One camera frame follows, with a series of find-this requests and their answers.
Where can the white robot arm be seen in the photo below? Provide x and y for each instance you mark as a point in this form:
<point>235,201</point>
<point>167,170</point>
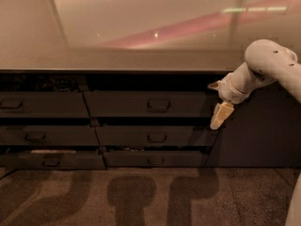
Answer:
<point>265,63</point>

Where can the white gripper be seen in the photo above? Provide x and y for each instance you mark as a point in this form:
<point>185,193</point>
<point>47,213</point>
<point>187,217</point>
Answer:
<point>229,92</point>

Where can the grey drawer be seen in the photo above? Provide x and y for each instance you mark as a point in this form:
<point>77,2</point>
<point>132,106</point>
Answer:
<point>153,159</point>
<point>38,135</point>
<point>182,104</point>
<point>156,136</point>
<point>26,104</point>
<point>72,160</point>

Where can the grey cabinet side panel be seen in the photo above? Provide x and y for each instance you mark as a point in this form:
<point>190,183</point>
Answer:
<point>263,131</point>

